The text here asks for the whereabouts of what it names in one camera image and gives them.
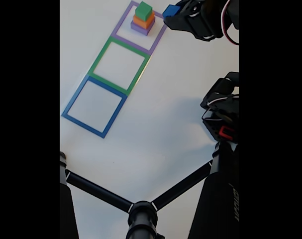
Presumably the green square frame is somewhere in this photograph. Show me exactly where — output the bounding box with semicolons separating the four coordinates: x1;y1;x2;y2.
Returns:
87;35;151;97

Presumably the black cable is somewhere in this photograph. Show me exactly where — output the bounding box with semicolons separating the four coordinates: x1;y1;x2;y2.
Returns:
221;0;239;46

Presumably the black camera tripod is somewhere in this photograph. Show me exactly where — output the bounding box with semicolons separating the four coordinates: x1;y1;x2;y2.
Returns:
60;140;239;239

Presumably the orange block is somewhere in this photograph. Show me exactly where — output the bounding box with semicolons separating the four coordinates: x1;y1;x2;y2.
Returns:
132;11;156;29

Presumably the purple square frame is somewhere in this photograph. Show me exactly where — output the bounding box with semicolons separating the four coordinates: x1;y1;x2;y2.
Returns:
110;0;168;56

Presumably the purple block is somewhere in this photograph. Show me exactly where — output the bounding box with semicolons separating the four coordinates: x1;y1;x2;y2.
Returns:
130;18;156;36

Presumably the green cube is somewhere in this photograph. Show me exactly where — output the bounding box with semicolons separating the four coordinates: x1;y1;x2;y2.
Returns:
135;1;153;21

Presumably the blue square frame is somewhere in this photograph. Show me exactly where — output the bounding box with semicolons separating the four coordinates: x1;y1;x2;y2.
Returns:
61;75;128;139

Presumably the small blue cube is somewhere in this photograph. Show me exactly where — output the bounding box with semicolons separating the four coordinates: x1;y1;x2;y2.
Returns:
162;4;181;18

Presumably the red black table clamp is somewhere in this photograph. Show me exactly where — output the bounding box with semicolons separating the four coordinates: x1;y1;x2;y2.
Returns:
219;125;237;140

